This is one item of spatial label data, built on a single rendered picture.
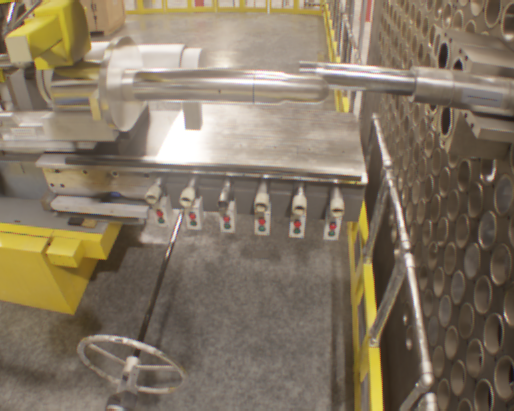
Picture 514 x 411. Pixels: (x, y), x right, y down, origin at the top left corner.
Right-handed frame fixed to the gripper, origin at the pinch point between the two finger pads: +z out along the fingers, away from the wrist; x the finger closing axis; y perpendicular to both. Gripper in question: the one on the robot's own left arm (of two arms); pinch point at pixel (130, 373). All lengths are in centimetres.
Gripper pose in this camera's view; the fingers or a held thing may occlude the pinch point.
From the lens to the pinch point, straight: 142.9
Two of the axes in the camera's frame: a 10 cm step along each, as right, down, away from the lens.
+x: -6.8, 5.0, 5.4
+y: -7.3, -5.7, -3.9
